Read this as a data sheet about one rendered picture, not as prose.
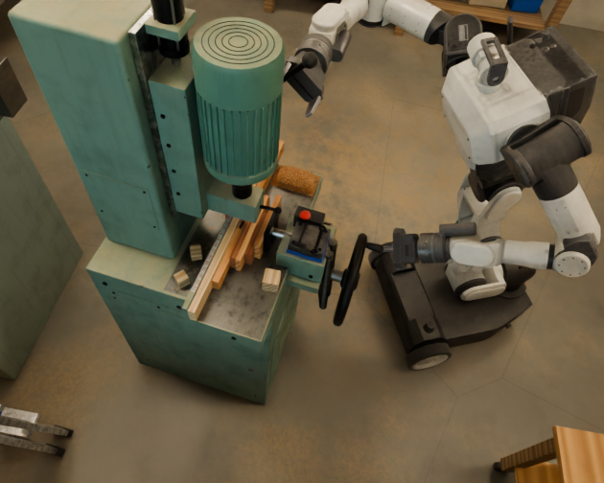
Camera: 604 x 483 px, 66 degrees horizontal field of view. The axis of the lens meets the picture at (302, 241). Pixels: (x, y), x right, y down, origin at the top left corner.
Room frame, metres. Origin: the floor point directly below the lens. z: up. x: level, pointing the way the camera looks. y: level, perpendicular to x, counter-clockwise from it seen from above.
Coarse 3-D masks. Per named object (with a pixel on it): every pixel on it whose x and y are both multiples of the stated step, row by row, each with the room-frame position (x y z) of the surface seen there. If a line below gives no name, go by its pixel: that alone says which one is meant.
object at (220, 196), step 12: (216, 180) 0.81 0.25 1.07; (216, 192) 0.77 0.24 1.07; (228, 192) 0.77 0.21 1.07; (252, 192) 0.79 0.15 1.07; (264, 192) 0.80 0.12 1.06; (216, 204) 0.75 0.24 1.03; (228, 204) 0.75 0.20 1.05; (240, 204) 0.74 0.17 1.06; (252, 204) 0.75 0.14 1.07; (240, 216) 0.74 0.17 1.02; (252, 216) 0.74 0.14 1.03
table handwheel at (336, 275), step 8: (360, 240) 0.78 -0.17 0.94; (360, 248) 0.74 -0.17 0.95; (352, 256) 0.84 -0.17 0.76; (360, 256) 0.72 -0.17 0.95; (352, 264) 0.69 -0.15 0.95; (360, 264) 0.70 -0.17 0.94; (336, 272) 0.73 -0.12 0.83; (344, 272) 0.73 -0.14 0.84; (352, 272) 0.67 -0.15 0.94; (336, 280) 0.71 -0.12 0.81; (344, 280) 0.71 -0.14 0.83; (352, 280) 0.65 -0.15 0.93; (344, 288) 0.63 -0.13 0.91; (352, 288) 0.63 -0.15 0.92; (344, 296) 0.61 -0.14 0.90; (344, 304) 0.60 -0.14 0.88; (336, 312) 0.60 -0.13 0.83; (344, 312) 0.59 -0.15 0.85; (336, 320) 0.58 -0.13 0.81
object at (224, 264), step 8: (280, 144) 1.11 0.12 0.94; (280, 152) 1.09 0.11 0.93; (264, 184) 0.93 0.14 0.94; (240, 232) 0.74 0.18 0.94; (232, 240) 0.71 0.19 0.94; (232, 248) 0.69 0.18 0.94; (224, 256) 0.66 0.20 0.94; (224, 264) 0.63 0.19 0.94; (216, 272) 0.60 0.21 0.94; (224, 272) 0.62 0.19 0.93; (216, 280) 0.58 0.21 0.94
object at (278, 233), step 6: (276, 216) 0.78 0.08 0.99; (270, 222) 0.75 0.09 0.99; (276, 222) 0.78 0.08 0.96; (270, 228) 0.73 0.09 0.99; (276, 228) 0.76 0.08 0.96; (264, 234) 0.71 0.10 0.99; (270, 234) 0.73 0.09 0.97; (276, 234) 0.74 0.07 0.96; (282, 234) 0.74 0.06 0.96; (288, 234) 0.75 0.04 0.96; (264, 240) 0.71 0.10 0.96; (270, 240) 0.73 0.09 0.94; (264, 246) 0.71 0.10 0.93
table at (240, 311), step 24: (288, 192) 0.95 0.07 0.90; (288, 216) 0.86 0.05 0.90; (264, 264) 0.67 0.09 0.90; (216, 288) 0.58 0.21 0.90; (240, 288) 0.59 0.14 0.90; (312, 288) 0.64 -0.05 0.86; (216, 312) 0.51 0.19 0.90; (240, 312) 0.52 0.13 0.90; (264, 312) 0.53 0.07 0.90; (240, 336) 0.46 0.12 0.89; (264, 336) 0.47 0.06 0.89
